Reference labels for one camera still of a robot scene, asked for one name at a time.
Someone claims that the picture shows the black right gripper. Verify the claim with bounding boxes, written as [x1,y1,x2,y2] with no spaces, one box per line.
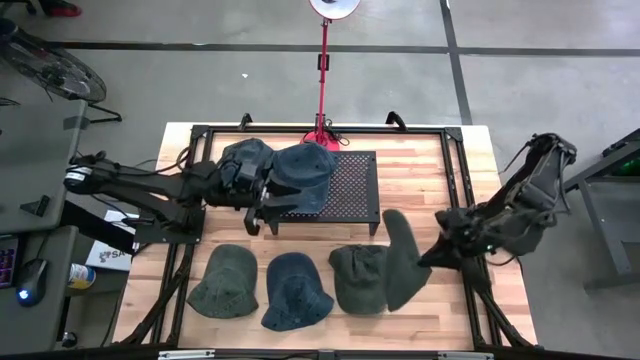
[417,207,489,271]

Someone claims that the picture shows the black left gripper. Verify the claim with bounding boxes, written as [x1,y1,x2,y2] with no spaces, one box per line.
[204,162,311,236]

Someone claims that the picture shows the blue denim cap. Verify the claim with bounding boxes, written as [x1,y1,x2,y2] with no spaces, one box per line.
[260,251,335,333]
[271,142,340,216]
[217,138,276,189]

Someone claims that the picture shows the green cotton cap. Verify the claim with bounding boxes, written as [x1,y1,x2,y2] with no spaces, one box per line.
[187,243,260,320]
[328,244,392,316]
[382,208,433,313]

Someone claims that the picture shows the black perforated metal stand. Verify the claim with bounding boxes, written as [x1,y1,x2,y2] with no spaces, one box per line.
[268,149,384,236]

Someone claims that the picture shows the red stand white lamp head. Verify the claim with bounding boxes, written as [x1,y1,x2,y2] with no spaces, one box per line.
[298,0,361,152]

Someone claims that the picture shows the wooden table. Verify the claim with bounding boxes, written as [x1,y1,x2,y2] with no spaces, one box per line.
[114,123,539,351]

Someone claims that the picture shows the grey metal cart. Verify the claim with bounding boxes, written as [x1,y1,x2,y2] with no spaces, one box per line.
[551,128,640,291]

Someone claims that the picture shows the white printed box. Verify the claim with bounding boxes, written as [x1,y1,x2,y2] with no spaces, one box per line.
[84,209,141,273]

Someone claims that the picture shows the black device green lights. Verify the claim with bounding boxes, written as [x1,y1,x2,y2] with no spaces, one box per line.
[615,158,640,177]

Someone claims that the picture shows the white blue drink can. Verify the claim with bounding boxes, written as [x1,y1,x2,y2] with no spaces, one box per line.
[67,262,97,290]

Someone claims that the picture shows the small black desk object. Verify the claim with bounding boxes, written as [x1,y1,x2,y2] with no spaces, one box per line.
[19,195,52,219]

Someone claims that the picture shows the grey desk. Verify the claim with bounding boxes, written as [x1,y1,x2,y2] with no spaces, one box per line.
[0,98,89,235]
[0,224,79,354]

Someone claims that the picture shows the black floor fan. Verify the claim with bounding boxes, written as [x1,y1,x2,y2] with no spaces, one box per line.
[0,19,123,124]

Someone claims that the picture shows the black computer mouse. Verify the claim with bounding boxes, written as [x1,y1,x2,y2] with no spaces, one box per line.
[14,258,50,308]

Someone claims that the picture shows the black keyboard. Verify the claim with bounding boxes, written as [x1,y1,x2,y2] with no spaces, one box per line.
[0,237,20,290]

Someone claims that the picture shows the red shoe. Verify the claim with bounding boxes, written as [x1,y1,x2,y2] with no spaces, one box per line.
[38,0,82,20]

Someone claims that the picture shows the silver metal bracket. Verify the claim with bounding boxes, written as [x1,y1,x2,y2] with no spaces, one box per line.
[438,351,495,360]
[158,349,216,360]

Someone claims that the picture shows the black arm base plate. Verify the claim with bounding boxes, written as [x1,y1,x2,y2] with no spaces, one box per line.
[133,207,206,245]

